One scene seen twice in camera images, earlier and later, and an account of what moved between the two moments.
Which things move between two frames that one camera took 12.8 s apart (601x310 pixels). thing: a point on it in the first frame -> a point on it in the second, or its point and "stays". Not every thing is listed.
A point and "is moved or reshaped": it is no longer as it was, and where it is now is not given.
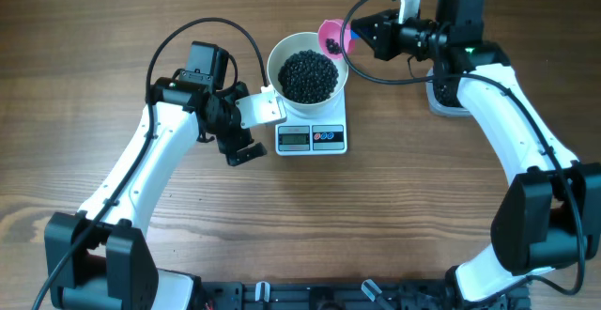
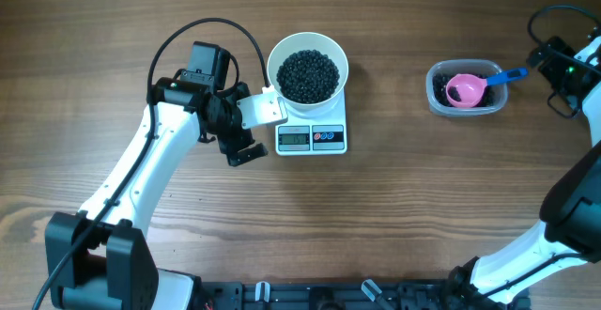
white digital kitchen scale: x=319 y=136 stays
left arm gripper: x=244 y=153 stays
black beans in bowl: x=308 y=77 stays
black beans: x=332 y=46 -> x=454 y=94
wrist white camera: x=260 y=109 stays
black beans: x=445 y=91 stays
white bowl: x=306 y=80 stays
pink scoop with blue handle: x=331 y=28 is moved or reshaped
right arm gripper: x=383 y=42 -> x=549 y=69
